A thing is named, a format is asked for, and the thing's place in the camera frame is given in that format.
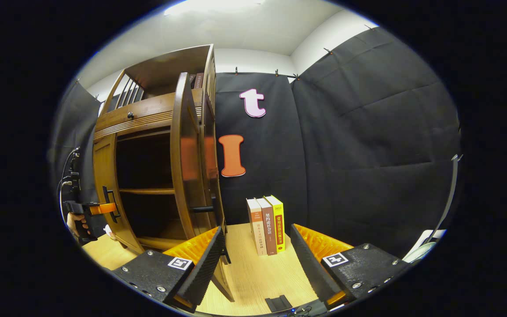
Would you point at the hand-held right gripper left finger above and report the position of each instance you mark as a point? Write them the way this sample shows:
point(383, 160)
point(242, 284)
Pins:
point(200, 268)

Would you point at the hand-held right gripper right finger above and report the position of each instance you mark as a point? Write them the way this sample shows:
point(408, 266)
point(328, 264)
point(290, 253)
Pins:
point(310, 264)

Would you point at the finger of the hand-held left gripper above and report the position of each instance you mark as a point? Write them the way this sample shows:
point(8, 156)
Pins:
point(103, 208)

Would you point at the wooden shoe cabinet door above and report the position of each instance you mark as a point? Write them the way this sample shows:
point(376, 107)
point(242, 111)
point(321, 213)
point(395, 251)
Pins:
point(104, 185)
point(187, 167)

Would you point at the wooden double-door shoe cabinet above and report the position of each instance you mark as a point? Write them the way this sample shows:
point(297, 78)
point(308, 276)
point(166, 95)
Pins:
point(148, 114)

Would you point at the white plush toy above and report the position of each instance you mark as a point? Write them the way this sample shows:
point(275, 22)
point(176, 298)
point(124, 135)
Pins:
point(108, 231)

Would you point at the wooden inner shelf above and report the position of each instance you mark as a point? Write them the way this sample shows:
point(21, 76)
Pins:
point(148, 191)

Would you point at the yellow standing book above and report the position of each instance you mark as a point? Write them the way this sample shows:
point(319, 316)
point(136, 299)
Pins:
point(277, 222)

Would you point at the brown standing book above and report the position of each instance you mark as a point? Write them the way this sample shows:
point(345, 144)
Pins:
point(267, 226)

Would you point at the white round object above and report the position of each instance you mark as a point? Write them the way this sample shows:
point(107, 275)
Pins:
point(425, 246)

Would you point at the black backdrop cloth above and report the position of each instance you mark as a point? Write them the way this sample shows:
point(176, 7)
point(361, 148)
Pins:
point(368, 145)

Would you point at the grey curved metal bar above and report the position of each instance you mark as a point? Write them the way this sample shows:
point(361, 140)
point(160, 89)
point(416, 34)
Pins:
point(449, 198)

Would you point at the maroon shelf book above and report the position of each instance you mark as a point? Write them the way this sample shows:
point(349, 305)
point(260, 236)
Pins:
point(199, 80)

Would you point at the large ceiling light panel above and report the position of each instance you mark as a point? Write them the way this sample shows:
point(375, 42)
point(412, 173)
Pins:
point(214, 6)

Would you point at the small black bracket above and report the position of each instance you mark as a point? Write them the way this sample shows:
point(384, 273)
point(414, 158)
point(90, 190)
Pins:
point(278, 304)

